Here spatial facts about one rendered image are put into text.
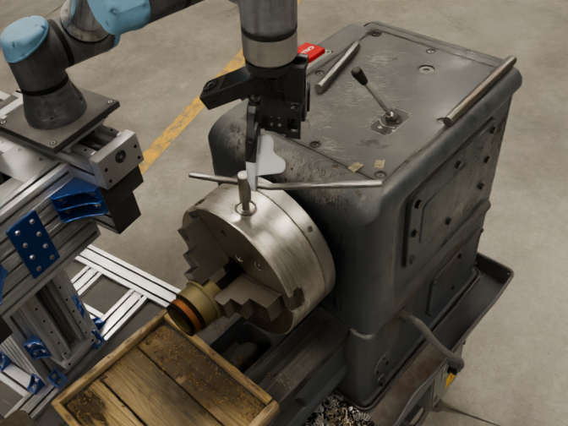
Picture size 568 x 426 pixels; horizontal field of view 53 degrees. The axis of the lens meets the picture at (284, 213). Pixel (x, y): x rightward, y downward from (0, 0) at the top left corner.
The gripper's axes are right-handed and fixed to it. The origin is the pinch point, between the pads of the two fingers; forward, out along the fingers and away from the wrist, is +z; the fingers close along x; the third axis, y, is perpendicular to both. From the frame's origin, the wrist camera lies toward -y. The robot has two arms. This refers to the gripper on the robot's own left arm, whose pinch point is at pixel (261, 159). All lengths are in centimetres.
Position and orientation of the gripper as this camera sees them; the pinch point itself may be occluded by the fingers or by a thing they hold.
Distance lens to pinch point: 95.0
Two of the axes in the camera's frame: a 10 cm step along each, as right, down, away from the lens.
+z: 0.1, 6.7, 7.5
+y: 9.7, 1.6, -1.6
